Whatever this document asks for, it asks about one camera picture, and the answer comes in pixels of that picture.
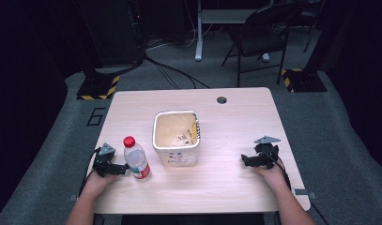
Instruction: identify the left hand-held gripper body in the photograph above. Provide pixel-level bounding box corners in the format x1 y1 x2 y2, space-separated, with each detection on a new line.
92 142 119 178

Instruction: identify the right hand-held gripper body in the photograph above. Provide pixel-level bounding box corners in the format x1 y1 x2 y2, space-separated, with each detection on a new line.
253 135 282 171

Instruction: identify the clear plastic bottle red cap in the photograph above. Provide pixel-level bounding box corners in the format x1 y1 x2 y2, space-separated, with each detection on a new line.
122 135 151 180

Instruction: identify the white square bin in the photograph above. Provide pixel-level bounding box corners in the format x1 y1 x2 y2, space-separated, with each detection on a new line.
152 110 202 167

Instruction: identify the person's right hand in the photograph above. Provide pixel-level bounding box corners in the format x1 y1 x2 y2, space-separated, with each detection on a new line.
252 164 289 189

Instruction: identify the person's left hand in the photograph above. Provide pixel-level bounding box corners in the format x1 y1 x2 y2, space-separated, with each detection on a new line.
84 172 121 197

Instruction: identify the striped black stand base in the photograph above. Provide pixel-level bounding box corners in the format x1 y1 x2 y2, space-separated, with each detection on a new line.
280 67 329 94
75 74 121 101

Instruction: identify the dark curtain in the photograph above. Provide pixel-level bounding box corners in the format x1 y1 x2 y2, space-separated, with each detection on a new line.
316 0 382 176
0 0 86 219

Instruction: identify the black folding chair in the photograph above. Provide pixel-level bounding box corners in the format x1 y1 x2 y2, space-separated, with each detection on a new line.
221 2 306 88

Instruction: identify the black cabinet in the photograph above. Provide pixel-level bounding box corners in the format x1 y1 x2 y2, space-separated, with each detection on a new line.
76 0 146 69

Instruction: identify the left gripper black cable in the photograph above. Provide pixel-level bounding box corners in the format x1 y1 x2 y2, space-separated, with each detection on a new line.
78 147 101 197

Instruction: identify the black floor cable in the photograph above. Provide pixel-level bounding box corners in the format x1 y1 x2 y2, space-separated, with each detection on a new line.
144 53 211 90

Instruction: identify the white floor cable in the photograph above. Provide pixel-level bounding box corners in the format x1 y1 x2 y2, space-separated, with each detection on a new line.
145 22 215 52

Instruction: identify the white desk frame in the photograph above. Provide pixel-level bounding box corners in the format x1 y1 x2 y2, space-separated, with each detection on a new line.
193 0 276 63

